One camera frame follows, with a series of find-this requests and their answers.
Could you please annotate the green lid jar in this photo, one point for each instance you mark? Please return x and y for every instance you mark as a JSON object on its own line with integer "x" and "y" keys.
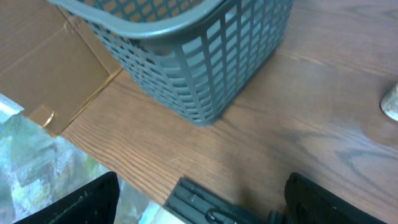
{"x": 388, "y": 104}

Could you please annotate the black mounting rail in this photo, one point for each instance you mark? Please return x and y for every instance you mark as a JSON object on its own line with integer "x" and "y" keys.
{"x": 194, "y": 204}

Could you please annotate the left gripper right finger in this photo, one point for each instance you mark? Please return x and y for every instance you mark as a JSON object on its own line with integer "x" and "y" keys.
{"x": 309, "y": 203}

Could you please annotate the brown cardboard panel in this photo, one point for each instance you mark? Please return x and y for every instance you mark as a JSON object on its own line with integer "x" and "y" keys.
{"x": 52, "y": 64}

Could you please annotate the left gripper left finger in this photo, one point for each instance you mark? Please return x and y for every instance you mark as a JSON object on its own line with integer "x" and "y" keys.
{"x": 94, "y": 203}

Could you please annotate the grey plastic mesh basket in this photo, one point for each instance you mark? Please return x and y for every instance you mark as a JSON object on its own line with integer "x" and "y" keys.
{"x": 194, "y": 57}

